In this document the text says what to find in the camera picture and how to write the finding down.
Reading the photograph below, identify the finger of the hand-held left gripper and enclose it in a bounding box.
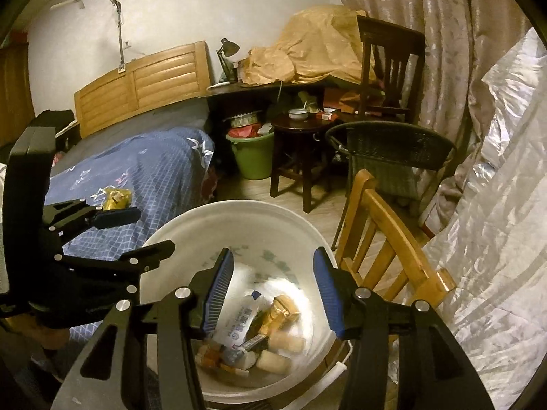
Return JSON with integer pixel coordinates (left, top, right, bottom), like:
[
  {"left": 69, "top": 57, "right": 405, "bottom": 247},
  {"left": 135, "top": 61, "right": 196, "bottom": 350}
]
[
  {"left": 43, "top": 199, "right": 142, "bottom": 240},
  {"left": 55, "top": 240, "right": 176, "bottom": 285}
]

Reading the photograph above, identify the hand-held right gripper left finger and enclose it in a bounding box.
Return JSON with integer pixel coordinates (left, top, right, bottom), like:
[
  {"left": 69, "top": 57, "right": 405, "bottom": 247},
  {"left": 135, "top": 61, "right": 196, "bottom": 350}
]
[{"left": 51, "top": 248, "right": 236, "bottom": 410}]

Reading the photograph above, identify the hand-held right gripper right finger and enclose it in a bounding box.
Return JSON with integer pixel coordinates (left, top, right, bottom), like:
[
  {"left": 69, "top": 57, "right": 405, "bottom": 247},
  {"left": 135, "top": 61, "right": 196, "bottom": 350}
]
[{"left": 313, "top": 247, "right": 496, "bottom": 410}]

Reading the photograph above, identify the white plastic bucket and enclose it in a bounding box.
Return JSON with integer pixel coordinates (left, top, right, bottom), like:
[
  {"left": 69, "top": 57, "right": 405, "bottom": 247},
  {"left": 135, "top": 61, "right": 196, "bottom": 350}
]
[{"left": 139, "top": 199, "right": 355, "bottom": 410}]

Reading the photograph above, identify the person's left hand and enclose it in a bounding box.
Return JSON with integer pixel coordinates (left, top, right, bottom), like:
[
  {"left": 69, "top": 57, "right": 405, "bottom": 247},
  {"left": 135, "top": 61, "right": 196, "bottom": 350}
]
[{"left": 34, "top": 318, "right": 71, "bottom": 349}]

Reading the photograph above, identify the yellow snack packet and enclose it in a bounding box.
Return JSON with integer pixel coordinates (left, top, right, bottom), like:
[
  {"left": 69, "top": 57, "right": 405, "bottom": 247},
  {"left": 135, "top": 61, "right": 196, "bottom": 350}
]
[{"left": 103, "top": 188, "right": 133, "bottom": 211}]

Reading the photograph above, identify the golden snack packet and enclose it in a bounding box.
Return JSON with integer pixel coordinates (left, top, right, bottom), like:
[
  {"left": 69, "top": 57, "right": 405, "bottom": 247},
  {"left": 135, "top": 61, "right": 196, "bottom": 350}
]
[{"left": 260, "top": 295, "right": 302, "bottom": 334}]

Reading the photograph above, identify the small dark packet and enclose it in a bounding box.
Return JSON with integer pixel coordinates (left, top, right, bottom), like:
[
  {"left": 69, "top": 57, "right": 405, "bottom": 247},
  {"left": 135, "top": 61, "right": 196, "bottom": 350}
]
[{"left": 231, "top": 334, "right": 268, "bottom": 356}]

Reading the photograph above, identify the blue checked blanket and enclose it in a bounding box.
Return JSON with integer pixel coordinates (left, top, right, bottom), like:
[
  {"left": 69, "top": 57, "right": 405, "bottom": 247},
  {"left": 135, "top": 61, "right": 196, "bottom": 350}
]
[{"left": 45, "top": 132, "right": 216, "bottom": 342}]

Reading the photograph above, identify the light wooden chair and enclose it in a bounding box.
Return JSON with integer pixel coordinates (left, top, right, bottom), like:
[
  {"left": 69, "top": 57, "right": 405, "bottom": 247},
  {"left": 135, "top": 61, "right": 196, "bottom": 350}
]
[{"left": 331, "top": 169, "right": 458, "bottom": 309}]

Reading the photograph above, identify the bed with dark sheet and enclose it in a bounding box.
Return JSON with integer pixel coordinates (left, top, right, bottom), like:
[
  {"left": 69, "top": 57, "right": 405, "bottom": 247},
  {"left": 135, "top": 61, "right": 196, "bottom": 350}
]
[{"left": 51, "top": 109, "right": 210, "bottom": 167}]

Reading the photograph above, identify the wooden headboard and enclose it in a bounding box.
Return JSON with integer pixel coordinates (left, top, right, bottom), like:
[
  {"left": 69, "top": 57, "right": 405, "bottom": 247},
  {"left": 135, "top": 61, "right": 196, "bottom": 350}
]
[{"left": 74, "top": 41, "right": 212, "bottom": 139}]

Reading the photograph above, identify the green plastic bucket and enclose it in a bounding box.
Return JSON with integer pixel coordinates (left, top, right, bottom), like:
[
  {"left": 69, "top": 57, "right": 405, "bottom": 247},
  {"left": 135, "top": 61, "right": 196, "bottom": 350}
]
[{"left": 226, "top": 130, "right": 275, "bottom": 180}]

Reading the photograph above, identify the dark wicker chair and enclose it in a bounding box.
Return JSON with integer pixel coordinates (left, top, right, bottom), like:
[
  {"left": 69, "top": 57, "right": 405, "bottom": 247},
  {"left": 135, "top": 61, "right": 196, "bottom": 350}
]
[{"left": 325, "top": 121, "right": 456, "bottom": 218}]

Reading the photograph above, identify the patterned round basket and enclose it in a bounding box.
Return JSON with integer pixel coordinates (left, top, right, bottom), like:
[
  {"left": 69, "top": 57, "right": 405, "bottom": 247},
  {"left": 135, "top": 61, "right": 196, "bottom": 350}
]
[{"left": 224, "top": 111, "right": 264, "bottom": 129}]

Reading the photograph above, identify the round dark wooden stool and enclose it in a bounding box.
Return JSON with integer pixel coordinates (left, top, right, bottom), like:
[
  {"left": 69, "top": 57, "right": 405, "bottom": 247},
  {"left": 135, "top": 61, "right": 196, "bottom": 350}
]
[{"left": 270, "top": 113, "right": 343, "bottom": 213}]

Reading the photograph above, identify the silver plastic sheet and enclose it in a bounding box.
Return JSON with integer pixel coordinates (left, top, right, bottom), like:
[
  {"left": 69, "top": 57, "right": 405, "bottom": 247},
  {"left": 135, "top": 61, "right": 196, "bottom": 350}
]
[{"left": 406, "top": 28, "right": 547, "bottom": 410}]

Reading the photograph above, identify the dark wooden desk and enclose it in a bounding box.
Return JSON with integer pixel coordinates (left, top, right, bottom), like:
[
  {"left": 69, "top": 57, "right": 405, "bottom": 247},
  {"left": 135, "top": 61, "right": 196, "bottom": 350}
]
[{"left": 207, "top": 74, "right": 357, "bottom": 116}]

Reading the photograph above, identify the black desk lamp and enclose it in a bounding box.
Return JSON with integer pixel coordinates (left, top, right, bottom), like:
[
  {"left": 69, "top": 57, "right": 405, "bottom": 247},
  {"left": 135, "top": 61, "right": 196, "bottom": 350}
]
[{"left": 216, "top": 38, "right": 240, "bottom": 84}]

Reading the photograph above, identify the orange cloth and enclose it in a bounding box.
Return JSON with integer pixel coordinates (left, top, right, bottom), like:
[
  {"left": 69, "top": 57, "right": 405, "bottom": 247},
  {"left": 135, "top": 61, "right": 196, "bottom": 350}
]
[{"left": 239, "top": 5, "right": 379, "bottom": 86}]

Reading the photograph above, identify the dark wooden chair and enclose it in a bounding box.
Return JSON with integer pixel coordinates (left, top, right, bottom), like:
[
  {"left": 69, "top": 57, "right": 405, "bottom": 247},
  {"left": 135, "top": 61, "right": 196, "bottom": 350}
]
[{"left": 355, "top": 15, "right": 426, "bottom": 123}]

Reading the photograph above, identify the patterned beige curtain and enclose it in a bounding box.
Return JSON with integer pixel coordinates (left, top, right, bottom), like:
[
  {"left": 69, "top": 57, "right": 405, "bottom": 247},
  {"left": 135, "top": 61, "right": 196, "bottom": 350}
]
[{"left": 329, "top": 0, "right": 537, "bottom": 240}]

